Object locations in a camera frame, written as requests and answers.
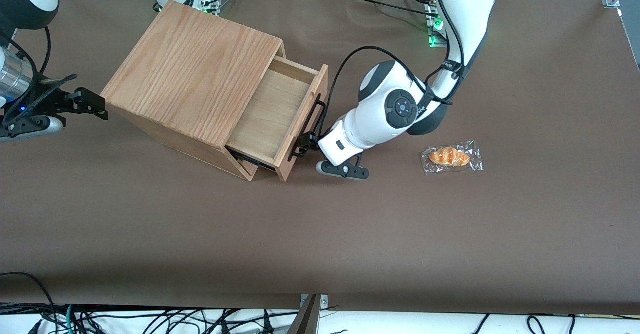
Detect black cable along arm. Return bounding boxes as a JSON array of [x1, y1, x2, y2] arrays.
[[319, 0, 481, 140], [0, 24, 53, 125]]

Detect thin black cable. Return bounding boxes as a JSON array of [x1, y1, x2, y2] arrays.
[[345, 0, 432, 16]]

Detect silver metal clamp plate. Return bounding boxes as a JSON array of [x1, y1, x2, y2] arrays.
[[300, 293, 330, 321]]

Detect wooden drawer cabinet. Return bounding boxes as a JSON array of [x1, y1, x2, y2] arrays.
[[100, 0, 287, 182]]

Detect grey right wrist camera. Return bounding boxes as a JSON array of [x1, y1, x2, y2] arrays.
[[0, 115, 66, 142]]

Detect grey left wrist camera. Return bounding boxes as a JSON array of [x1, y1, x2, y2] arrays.
[[315, 155, 371, 181]]

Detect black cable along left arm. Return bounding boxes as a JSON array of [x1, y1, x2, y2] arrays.
[[319, 0, 481, 140]]

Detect wooden drawer with black handle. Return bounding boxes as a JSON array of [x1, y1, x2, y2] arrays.
[[225, 56, 331, 182]]

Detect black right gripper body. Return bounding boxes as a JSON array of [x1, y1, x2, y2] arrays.
[[2, 81, 77, 126]]

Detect dark grey metal profile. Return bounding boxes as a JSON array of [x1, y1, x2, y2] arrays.
[[287, 294, 321, 334]]

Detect long looping black cable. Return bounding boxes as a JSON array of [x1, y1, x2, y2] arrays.
[[0, 272, 61, 334]]

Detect bread roll in clear wrapper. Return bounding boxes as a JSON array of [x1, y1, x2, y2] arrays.
[[420, 140, 484, 176]]

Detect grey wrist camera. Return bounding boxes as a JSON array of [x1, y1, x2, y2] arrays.
[[315, 155, 371, 181], [0, 115, 66, 142]]

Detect black cable along right arm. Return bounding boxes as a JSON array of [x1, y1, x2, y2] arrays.
[[0, 24, 53, 125]]

